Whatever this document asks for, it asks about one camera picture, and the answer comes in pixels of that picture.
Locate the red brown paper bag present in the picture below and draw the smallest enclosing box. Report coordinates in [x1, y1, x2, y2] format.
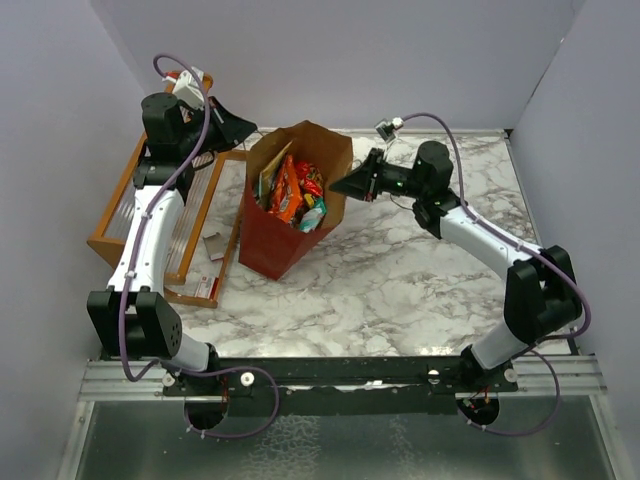
[239, 120, 353, 280]

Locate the golden chip bag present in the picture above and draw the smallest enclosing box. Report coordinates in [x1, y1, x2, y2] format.
[254, 141, 292, 210]

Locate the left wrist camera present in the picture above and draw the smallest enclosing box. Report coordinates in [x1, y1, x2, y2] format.
[163, 70, 204, 110]

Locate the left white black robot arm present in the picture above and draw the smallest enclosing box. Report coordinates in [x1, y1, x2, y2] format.
[87, 92, 257, 395]

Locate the teal snack packet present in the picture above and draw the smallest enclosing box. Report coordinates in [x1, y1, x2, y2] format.
[298, 198, 326, 233]

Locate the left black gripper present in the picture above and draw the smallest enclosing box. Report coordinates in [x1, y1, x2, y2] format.
[177, 94, 256, 158]

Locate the orange wooden tiered rack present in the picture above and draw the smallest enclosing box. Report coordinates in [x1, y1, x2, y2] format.
[87, 68, 233, 316]

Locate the orange Fox's candy bag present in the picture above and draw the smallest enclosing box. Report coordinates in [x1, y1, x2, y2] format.
[267, 154, 303, 225]

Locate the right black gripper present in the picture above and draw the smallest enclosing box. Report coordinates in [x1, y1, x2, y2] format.
[330, 148, 427, 202]

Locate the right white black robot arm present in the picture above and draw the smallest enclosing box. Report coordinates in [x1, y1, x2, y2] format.
[329, 141, 583, 391]

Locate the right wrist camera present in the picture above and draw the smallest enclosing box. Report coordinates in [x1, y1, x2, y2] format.
[375, 117, 404, 143]

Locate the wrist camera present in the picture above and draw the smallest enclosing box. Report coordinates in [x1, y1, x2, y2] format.
[375, 117, 404, 143]
[163, 70, 204, 110]

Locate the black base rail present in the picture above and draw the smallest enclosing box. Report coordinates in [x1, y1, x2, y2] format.
[163, 356, 517, 417]

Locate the red Doritos chip bag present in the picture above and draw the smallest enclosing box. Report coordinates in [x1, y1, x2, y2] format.
[294, 161, 324, 197]

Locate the small red white card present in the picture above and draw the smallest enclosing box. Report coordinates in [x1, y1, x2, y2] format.
[195, 276, 219, 300]

